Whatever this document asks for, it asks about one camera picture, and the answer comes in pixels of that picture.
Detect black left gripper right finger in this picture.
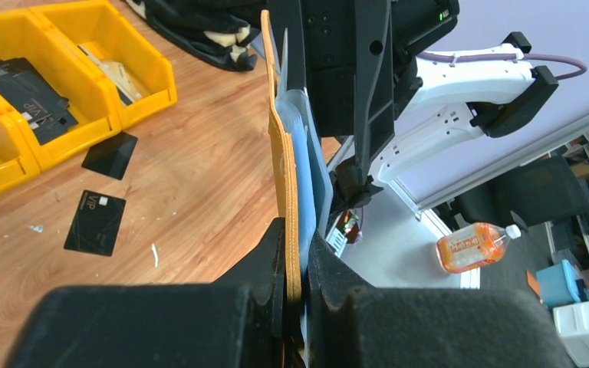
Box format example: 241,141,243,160
307,235,572,367

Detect middle yellow plastic bin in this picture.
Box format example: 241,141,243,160
0,9,121,171

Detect black cards in middle bin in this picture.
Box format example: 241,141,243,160
0,57,77,145

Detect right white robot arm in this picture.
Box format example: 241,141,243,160
261,1,558,217

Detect right yellow plastic bin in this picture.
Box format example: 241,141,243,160
31,1,177,130

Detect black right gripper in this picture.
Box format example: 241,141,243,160
268,1,460,211

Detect beige cards in right bin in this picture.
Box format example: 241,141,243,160
77,41,152,107

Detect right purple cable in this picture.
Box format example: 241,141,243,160
416,51,589,82

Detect black credit card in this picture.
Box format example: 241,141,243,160
64,190,127,257

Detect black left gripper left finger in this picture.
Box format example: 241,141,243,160
5,218,285,367

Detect orange drink bottle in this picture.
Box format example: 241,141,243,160
436,222,522,274

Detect black floral plush blanket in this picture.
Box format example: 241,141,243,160
126,0,268,72

